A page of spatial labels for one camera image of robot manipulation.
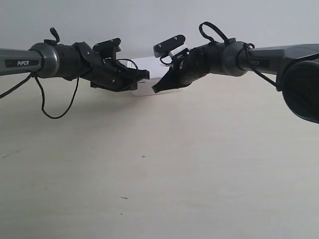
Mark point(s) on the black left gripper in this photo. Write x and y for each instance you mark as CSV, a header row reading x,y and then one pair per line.
x,y
106,73

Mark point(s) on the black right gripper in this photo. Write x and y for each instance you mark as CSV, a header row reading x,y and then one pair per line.
x,y
191,66

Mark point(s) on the white lidded plastic container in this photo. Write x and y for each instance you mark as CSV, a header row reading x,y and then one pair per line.
x,y
156,70

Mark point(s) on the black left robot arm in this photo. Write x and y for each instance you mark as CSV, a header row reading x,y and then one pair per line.
x,y
45,60

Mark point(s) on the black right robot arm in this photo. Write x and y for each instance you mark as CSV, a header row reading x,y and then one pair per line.
x,y
292,69

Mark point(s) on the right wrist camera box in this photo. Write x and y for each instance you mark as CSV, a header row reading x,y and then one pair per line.
x,y
174,48

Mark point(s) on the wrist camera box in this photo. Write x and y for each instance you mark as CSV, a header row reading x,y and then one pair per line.
x,y
108,49
174,48

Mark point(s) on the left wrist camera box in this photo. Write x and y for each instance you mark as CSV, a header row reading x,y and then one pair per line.
x,y
108,49

